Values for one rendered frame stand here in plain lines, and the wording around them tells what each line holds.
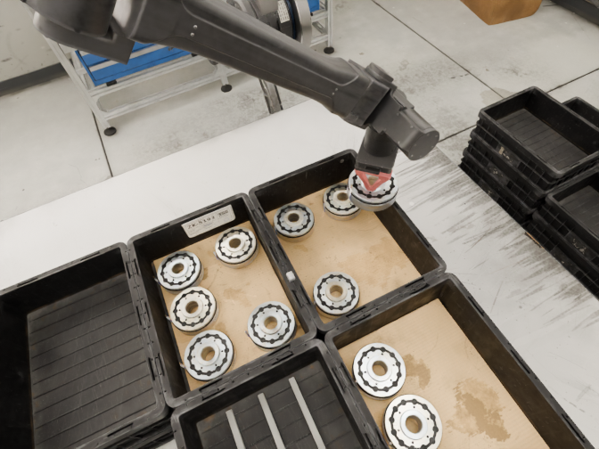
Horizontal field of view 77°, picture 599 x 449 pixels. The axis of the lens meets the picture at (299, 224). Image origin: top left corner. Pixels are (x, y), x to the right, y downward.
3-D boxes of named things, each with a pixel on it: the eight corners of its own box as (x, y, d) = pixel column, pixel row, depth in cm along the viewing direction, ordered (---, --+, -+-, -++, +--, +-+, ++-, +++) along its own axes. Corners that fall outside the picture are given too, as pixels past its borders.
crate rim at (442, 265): (247, 195, 94) (245, 190, 92) (351, 152, 100) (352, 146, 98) (321, 338, 73) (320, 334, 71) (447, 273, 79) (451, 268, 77)
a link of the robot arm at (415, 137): (366, 58, 54) (331, 108, 58) (416, 102, 48) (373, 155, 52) (407, 84, 62) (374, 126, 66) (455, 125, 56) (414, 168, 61)
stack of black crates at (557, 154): (448, 182, 188) (477, 110, 150) (495, 159, 194) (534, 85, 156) (507, 242, 167) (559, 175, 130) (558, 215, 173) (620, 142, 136)
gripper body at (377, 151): (400, 137, 72) (408, 106, 66) (389, 176, 67) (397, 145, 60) (366, 131, 73) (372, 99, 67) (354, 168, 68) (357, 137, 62)
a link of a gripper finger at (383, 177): (391, 175, 77) (399, 142, 69) (384, 202, 73) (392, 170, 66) (359, 169, 79) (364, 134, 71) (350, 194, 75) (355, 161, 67)
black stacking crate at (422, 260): (254, 217, 102) (247, 191, 93) (349, 177, 108) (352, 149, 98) (322, 350, 81) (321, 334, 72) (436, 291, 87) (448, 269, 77)
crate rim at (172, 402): (129, 244, 89) (125, 239, 87) (247, 196, 94) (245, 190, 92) (172, 413, 68) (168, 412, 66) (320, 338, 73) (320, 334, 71)
